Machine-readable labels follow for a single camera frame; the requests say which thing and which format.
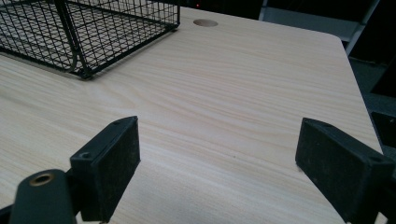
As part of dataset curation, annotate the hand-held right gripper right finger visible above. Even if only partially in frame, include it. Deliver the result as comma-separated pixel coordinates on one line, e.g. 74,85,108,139
294,117,396,224

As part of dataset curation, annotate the black wire mesh basket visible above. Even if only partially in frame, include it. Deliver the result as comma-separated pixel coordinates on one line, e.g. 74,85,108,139
0,0,181,79

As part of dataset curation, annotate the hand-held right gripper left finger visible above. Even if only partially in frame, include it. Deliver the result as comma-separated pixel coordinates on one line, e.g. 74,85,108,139
69,116,141,224

